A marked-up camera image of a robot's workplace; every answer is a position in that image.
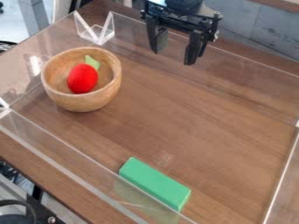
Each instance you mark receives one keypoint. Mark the black clamp under table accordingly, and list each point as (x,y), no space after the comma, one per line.
(45,216)

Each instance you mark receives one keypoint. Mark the green rectangular block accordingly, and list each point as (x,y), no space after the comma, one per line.
(161,187)

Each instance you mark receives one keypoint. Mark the red fruit with green leaf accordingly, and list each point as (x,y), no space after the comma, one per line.
(84,76)

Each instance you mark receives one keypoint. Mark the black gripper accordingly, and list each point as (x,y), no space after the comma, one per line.
(182,15)

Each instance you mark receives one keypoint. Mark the wooden bowl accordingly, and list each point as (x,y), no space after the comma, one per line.
(54,74)

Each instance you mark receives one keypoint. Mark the clear acrylic corner bracket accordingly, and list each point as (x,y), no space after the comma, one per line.
(94,33)

